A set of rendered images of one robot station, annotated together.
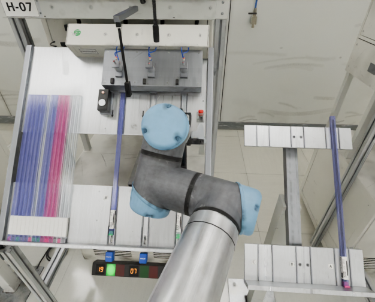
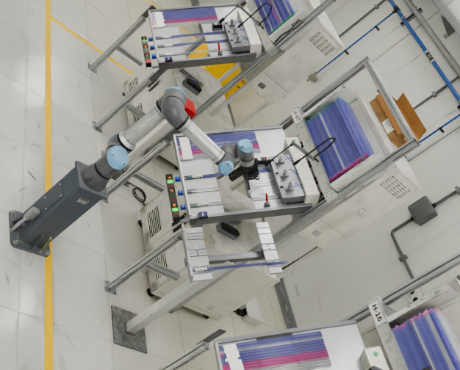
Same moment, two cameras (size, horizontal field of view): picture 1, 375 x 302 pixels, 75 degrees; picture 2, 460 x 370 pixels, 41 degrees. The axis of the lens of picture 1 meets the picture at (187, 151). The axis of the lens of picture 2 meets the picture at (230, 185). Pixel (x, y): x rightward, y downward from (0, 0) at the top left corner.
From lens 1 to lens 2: 2.92 m
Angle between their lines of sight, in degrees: 39
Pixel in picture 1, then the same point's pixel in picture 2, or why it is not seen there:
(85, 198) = (204, 164)
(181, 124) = (246, 146)
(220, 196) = (228, 156)
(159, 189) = (225, 147)
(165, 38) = (304, 176)
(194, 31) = (313, 188)
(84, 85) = (267, 153)
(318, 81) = not seen: outside the picture
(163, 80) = (280, 180)
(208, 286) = (210, 144)
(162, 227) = (198, 198)
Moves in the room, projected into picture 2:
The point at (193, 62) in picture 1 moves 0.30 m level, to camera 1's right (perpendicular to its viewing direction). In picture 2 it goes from (295, 192) to (312, 234)
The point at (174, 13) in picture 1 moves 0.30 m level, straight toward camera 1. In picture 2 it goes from (318, 175) to (289, 157)
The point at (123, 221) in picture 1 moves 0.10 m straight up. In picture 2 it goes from (197, 181) to (209, 172)
